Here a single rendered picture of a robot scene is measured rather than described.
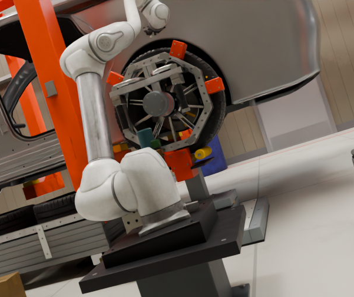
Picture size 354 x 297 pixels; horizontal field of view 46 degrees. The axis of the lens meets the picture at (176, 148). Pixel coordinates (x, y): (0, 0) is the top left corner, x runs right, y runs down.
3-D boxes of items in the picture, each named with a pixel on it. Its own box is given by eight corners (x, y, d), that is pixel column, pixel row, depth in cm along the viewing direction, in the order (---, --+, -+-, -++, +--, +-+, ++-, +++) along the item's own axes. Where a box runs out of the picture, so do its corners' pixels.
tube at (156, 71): (185, 71, 234) (179, 53, 234) (176, 68, 216) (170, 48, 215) (156, 82, 239) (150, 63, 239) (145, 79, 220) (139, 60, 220)
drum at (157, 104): (179, 111, 243) (171, 88, 243) (169, 112, 223) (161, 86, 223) (156, 119, 247) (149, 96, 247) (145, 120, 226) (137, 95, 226)
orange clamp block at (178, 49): (183, 60, 241) (187, 45, 240) (179, 58, 233) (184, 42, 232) (172, 57, 242) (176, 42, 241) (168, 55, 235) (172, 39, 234)
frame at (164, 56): (222, 134, 238) (193, 42, 238) (221, 135, 232) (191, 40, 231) (136, 162, 252) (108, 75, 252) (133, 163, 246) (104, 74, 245)
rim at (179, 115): (187, 49, 264) (123, 92, 277) (178, 43, 242) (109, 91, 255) (229, 117, 262) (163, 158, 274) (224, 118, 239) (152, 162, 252)
